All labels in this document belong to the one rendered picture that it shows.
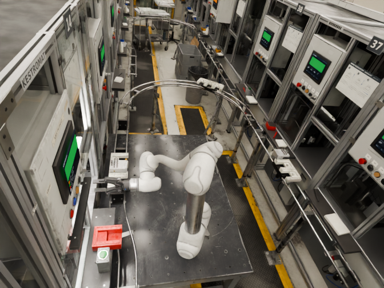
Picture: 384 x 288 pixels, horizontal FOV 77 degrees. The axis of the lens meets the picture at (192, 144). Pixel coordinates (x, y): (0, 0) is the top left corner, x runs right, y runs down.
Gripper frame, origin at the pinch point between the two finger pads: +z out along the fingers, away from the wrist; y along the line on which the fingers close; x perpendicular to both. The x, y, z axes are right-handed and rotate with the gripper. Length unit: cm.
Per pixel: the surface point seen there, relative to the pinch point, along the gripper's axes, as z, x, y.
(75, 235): -1, 55, 36
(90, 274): -1, 52, -10
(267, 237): -165, -3, -99
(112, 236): -10.8, 32.0, -8.8
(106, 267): -9, 52, -4
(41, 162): 2, 57, 80
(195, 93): -132, -274, -77
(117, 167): -10.7, -24.3, -7.9
